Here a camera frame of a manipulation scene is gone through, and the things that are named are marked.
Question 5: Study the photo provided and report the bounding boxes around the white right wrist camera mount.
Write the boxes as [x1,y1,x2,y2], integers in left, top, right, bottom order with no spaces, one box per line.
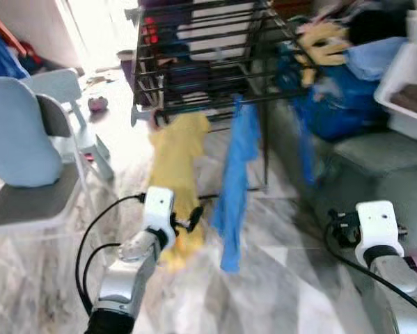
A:
[354,200,404,269]

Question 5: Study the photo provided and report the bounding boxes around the yellow t-shirt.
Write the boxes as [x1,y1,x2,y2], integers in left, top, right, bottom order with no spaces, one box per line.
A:
[147,111,212,272]

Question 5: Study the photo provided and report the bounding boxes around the light blue folded cloth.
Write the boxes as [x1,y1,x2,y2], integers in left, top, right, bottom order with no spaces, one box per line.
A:
[344,36,409,82]

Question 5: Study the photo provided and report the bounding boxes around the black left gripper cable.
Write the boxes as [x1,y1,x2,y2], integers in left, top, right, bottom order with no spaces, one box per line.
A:
[83,242,122,307]

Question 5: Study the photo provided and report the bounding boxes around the light blue children's chair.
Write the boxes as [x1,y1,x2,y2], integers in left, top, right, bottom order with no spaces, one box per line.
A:
[22,67,116,183]

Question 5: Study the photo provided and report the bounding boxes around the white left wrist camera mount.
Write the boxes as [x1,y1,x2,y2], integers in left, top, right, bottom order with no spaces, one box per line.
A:
[142,186,175,234]

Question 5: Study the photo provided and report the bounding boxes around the dark blue hanging cloth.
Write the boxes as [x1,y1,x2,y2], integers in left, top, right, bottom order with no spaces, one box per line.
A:
[0,17,29,79]

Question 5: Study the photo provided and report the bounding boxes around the blue t-shirt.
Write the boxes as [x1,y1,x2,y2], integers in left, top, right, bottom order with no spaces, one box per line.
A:
[210,96,262,273]

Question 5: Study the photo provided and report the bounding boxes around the pale blue cushion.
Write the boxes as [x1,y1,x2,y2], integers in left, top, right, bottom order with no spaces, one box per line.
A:
[0,77,64,189]

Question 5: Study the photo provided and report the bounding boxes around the black metal drying rack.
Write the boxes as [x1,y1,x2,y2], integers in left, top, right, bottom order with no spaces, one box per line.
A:
[128,0,313,194]

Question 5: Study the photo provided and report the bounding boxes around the grey upholstered sofa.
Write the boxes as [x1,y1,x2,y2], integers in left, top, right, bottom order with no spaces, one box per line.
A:
[313,129,417,241]

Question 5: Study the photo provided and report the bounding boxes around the white plastic basket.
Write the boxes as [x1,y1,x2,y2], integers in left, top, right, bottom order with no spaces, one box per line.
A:
[374,42,417,145]

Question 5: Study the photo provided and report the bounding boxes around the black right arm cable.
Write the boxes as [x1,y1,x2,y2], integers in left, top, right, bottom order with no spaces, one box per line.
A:
[323,223,417,322]

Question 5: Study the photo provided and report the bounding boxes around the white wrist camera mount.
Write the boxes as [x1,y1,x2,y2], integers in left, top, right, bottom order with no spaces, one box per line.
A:
[354,200,404,269]
[142,186,175,234]

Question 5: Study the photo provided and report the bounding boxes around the white folding chair grey seat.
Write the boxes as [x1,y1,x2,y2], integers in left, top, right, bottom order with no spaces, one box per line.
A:
[0,75,104,241]

